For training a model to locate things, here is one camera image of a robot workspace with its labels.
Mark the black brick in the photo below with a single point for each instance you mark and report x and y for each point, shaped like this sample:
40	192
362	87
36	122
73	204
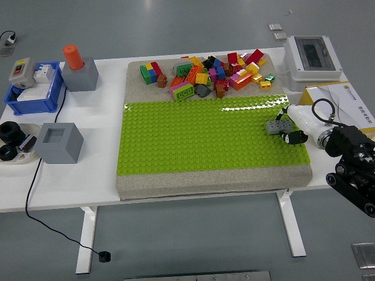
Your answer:
208	62

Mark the grey switch box red button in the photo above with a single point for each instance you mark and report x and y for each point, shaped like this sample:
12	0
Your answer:
21	71

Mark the yellow cardboard box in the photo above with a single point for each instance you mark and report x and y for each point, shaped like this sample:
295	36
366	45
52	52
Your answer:
351	96

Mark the yellow orange brick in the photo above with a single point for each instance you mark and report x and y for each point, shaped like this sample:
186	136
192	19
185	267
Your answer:
195	61

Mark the white plate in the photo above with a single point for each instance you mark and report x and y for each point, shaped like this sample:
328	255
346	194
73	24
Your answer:
27	158

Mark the large orange brick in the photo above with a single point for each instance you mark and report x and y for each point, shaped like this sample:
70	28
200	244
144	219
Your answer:
243	82

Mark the lime green brick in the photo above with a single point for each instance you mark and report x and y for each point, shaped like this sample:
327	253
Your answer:
184	93

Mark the grey brick green studs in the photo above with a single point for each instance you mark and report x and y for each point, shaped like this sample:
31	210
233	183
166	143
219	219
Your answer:
181	70

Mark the long red brick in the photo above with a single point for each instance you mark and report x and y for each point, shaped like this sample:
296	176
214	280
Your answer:
254	56

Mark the small pink brick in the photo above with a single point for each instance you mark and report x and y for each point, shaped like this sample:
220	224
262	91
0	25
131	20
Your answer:
244	55

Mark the grey block square recess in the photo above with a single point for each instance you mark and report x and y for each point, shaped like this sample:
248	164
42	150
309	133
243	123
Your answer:
55	150

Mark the green studded baseplate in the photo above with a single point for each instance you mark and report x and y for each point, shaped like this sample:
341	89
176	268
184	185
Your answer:
190	137

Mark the black plug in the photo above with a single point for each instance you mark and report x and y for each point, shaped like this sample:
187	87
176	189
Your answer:
105	256

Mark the brown brick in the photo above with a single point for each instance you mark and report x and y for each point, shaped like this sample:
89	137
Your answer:
162	82
220	93
229	68

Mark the shiny gold brick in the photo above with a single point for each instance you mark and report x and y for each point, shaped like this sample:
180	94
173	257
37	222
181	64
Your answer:
257	78

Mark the small black nut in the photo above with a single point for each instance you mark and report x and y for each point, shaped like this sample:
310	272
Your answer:
7	152

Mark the grey building brick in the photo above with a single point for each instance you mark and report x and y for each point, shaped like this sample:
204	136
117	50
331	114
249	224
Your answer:
276	128

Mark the magenta brick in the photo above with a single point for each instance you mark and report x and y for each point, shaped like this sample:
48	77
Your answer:
213	73

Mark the white circuit breaker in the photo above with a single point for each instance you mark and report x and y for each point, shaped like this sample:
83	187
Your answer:
44	73

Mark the large black nut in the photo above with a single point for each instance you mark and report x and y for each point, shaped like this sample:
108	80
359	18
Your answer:
10	131

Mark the small green brick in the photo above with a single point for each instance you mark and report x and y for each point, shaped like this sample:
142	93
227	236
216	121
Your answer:
270	77

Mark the white electrical distribution box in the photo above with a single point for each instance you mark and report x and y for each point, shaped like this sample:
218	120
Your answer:
296	64

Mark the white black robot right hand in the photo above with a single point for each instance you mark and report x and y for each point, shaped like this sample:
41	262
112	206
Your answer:
304	121

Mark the small orange brick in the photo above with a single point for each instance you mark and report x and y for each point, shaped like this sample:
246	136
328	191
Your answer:
261	62

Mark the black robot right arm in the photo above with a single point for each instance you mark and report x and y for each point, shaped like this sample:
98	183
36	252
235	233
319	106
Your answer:
348	143

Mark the blue brick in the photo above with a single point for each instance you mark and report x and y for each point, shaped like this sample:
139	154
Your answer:
217	63
220	72
151	73

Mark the metal floor box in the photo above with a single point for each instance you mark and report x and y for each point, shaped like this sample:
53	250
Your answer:
363	254

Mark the grey floor plate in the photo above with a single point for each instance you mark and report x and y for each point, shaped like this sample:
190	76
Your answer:
6	51

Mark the blue plastic bin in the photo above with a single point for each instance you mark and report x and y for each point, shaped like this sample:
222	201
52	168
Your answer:
32	106

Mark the grey-brown mat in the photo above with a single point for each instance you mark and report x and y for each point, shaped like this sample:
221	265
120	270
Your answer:
205	184

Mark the white table leg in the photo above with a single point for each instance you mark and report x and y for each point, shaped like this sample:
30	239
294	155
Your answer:
86	240
290	225

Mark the dark grey slope brick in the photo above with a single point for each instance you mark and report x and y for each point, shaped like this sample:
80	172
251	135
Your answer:
202	90

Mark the orange cylinder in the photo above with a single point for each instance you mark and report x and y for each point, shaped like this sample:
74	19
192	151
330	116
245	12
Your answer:
73	57

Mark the white floor socket plug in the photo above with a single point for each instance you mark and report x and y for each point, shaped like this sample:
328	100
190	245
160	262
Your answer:
11	38

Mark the grey block round hole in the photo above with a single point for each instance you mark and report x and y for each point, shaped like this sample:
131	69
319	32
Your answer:
80	79

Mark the long metal floor plate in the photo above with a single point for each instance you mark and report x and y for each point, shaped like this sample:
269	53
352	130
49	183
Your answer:
197	276

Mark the small brown block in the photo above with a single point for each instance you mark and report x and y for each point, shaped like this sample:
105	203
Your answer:
28	143

